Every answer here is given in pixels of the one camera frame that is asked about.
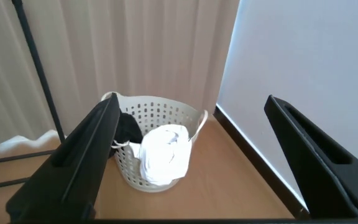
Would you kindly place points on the white printed T-shirt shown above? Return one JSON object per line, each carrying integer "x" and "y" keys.
{"x": 163, "y": 149}

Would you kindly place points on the black clothes rack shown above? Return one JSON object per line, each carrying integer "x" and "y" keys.
{"x": 39, "y": 71}

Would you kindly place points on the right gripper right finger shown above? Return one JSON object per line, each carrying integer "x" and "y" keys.
{"x": 319, "y": 186}

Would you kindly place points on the beige curtain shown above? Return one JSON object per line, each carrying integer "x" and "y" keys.
{"x": 135, "y": 46}

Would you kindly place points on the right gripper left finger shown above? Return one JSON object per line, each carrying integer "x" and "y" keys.
{"x": 73, "y": 174}

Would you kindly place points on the black garment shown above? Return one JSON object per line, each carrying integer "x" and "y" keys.
{"x": 129, "y": 127}

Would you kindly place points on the white laundry basket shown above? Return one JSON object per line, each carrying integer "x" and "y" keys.
{"x": 158, "y": 99}

